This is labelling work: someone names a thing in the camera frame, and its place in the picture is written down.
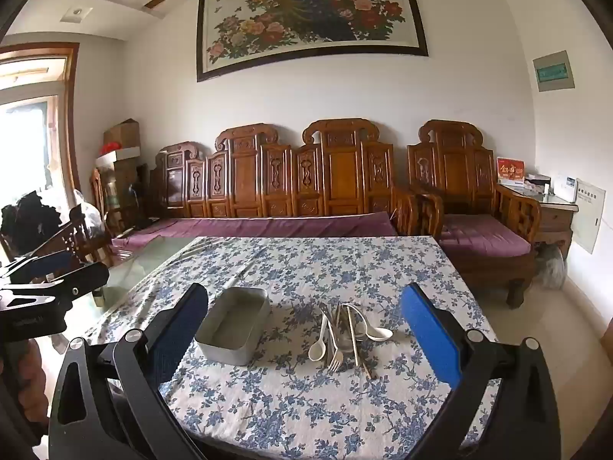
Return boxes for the white wall panel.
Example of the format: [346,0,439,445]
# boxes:
[572,178,606,255]

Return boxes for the green wall sign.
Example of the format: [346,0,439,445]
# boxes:
[533,50,575,93]

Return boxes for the metal fork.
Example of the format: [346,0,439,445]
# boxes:
[327,304,344,372]

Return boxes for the wooden chopstick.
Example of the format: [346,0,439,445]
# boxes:
[345,307,367,370]
[347,307,373,378]

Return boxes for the blue floral tablecloth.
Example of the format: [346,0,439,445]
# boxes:
[84,236,503,460]

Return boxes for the gray plastic bag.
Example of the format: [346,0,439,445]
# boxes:
[534,244,568,291]

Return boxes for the carved wooden armchair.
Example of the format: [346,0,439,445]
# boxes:
[407,120,542,310]

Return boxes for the framed peacock flower painting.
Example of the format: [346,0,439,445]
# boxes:
[196,0,429,82]

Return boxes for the wooden cabinet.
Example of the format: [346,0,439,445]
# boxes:
[91,158,144,231]

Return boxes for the white flat box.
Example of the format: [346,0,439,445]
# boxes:
[95,148,142,168]

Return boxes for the purple armchair cushion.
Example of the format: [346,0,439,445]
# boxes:
[439,213,532,257]

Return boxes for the black clothes pile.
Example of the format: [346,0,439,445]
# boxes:
[0,191,61,255]

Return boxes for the purple sofa cushion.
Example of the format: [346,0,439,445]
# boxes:
[111,211,398,251]

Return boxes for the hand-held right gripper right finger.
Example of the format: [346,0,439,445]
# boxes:
[400,283,562,460]

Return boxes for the red gift box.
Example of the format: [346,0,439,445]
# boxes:
[497,157,526,187]

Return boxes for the wooden chair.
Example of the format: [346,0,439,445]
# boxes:
[29,204,116,279]

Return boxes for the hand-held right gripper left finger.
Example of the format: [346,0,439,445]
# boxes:
[48,283,211,460]

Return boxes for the clear plastic bag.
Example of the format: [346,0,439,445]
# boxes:
[72,189,106,231]

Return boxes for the wooden door frame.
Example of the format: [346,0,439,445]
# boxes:
[0,42,81,197]

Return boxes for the metal spoon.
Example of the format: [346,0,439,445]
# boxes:
[320,303,352,353]

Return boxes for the brown cardboard box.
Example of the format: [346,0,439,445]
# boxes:
[103,119,141,151]

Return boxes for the white plastic spoon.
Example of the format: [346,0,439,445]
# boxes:
[308,314,336,361]

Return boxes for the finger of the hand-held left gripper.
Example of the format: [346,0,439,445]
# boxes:
[0,249,74,283]
[0,261,111,307]

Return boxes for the metal tray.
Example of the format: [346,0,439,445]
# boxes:
[194,287,270,366]

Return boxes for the wooden side table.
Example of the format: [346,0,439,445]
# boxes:
[498,184,580,262]

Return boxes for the white ceramic spoon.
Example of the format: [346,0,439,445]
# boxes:
[342,303,393,341]

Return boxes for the carved wooden sofa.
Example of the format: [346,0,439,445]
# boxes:
[148,119,420,238]

